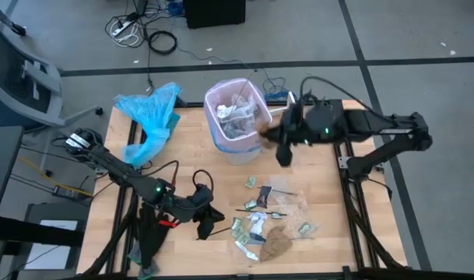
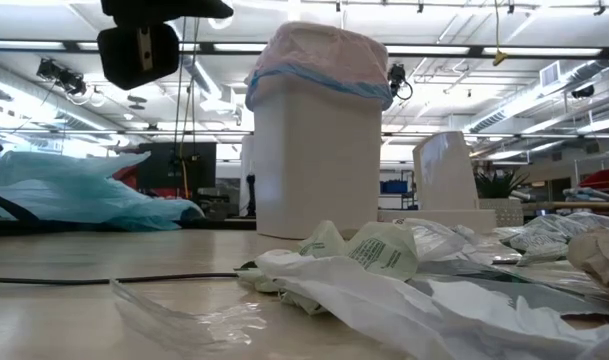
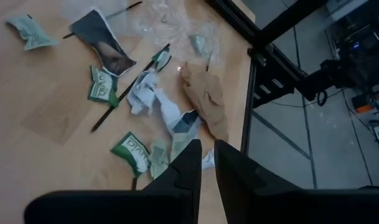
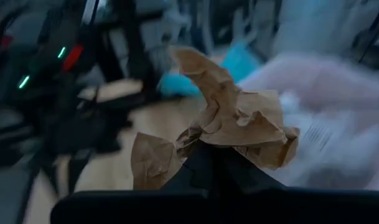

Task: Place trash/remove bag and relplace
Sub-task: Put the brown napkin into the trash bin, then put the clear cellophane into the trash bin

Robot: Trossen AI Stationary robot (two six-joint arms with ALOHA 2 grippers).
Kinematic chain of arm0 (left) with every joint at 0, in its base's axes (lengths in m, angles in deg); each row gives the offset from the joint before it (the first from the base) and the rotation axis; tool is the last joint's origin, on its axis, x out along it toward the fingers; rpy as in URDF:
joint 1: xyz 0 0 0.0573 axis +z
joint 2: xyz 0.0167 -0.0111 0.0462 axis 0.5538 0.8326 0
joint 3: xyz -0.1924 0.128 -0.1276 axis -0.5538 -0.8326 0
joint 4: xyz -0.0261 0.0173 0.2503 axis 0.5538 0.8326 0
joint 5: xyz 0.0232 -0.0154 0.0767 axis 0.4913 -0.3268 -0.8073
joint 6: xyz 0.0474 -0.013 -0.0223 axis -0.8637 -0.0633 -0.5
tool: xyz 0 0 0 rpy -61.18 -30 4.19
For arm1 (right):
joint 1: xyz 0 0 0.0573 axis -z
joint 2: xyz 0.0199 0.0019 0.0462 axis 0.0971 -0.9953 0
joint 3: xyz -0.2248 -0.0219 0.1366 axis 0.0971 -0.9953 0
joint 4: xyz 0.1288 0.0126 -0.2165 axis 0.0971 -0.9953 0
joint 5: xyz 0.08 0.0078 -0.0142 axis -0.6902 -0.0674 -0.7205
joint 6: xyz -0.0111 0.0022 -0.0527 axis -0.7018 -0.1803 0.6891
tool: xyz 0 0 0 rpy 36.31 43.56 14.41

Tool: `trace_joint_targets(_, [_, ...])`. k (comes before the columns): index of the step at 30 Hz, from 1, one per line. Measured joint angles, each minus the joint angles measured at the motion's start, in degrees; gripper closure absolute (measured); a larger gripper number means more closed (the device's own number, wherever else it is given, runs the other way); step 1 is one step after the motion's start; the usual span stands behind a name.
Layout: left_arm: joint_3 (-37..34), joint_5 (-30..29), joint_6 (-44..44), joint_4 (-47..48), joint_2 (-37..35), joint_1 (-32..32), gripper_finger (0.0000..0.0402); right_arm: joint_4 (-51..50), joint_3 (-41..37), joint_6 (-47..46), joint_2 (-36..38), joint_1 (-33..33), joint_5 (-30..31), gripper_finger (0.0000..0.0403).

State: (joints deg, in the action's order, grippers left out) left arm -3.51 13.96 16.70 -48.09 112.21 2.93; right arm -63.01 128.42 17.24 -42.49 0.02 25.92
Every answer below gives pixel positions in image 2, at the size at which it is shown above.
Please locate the black rig camera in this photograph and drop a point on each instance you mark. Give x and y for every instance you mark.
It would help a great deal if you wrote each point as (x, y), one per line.
(59, 75)
(583, 91)
(396, 75)

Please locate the white plastic bag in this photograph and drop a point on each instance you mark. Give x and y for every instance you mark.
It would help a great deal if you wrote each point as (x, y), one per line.
(384, 310)

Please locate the white swing bin lid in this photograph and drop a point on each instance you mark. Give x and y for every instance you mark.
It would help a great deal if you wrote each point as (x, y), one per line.
(444, 170)

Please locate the clear plastic film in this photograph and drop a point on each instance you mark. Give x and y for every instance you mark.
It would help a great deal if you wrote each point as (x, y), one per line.
(434, 240)

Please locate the white plastic trash bin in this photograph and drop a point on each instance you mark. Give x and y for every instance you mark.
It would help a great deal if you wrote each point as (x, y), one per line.
(314, 175)

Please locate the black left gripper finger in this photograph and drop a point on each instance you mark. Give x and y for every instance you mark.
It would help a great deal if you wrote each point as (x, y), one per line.
(119, 55)
(164, 50)

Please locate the red storage bin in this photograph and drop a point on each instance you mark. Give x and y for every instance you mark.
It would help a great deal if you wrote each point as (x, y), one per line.
(601, 179)

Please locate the white crumpled wrapper top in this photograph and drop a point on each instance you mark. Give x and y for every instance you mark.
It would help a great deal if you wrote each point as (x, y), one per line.
(304, 304)

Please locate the black round sensor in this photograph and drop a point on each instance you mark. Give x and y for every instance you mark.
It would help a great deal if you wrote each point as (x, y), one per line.
(136, 99)

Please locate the blue storage bin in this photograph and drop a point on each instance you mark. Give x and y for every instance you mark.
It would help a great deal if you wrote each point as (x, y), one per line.
(394, 187)

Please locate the pointed brown paper piece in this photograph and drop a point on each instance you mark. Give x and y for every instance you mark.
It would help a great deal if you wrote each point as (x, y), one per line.
(599, 255)

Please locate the black panel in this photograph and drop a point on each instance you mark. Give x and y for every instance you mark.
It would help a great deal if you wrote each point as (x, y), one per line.
(159, 170)

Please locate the succulent in white pot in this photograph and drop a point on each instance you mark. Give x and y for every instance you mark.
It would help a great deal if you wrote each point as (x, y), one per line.
(506, 210)

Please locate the red object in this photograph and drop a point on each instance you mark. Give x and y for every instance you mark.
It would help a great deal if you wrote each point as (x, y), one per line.
(129, 177)

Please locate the green printed wrapper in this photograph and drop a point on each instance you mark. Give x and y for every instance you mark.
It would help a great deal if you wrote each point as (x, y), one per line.
(384, 250)
(324, 242)

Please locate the large blue plastic bag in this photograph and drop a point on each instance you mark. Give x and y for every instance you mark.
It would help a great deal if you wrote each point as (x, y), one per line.
(84, 195)

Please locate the teal folded bag pack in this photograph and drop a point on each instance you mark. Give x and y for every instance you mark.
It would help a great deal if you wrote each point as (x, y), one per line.
(144, 224)

